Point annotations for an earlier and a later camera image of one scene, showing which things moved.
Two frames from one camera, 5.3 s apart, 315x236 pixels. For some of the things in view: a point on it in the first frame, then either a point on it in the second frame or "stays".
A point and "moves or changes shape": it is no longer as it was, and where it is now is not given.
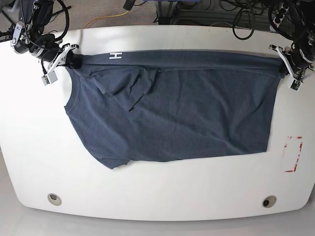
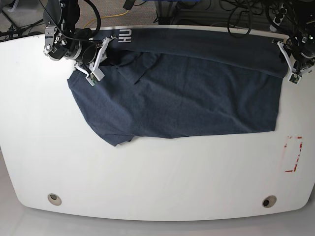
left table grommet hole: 54,199 stays
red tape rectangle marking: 297,159 stays
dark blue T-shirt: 140,106 moves or changes shape
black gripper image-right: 299,60 -> 304,53
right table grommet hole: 268,201 stays
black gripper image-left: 49,53 -> 90,49
